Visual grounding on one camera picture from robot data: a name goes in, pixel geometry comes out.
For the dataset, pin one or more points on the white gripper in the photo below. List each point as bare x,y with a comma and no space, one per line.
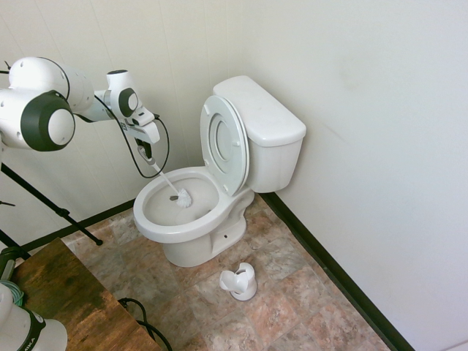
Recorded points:
144,126

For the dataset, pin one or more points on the white toilet brush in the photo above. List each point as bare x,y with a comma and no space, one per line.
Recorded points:
184,199

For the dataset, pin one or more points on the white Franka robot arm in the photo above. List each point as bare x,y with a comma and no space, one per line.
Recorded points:
36,120

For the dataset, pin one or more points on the white toilet bowl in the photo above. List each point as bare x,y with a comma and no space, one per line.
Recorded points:
161,226

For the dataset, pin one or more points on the white toilet lid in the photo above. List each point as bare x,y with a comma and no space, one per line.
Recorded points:
223,137

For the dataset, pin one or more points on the white toilet brush holder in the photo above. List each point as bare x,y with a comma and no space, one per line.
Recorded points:
245,289

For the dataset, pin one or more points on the dark wooden table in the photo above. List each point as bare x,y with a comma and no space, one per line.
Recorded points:
73,300

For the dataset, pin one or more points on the dark green clamp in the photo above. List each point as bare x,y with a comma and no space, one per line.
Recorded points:
9,261

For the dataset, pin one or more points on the black camera tripod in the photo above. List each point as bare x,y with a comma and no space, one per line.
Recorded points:
44,199

